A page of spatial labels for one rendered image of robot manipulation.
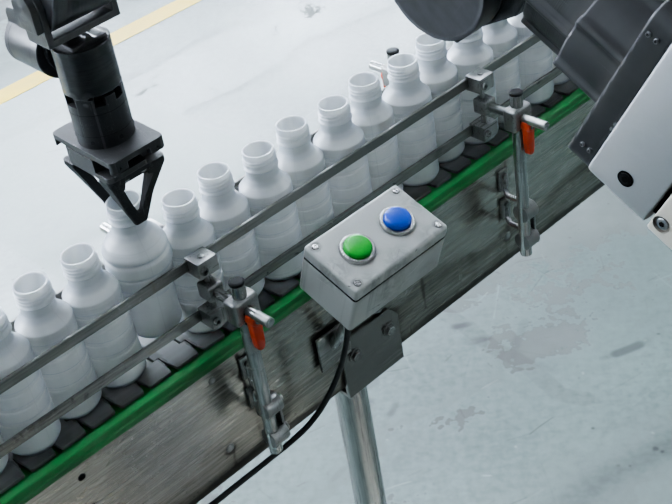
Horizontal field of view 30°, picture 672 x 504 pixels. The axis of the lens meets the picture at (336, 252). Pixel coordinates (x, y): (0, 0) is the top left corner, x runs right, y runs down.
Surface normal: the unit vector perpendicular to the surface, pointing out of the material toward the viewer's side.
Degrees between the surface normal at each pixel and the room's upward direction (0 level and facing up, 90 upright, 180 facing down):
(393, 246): 20
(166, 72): 0
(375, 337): 90
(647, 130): 90
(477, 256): 90
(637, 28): 52
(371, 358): 90
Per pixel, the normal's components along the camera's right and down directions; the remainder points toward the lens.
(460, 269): 0.69, 0.35
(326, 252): 0.11, -0.63
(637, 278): -0.14, -0.80
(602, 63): -0.65, 0.39
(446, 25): -0.71, 0.51
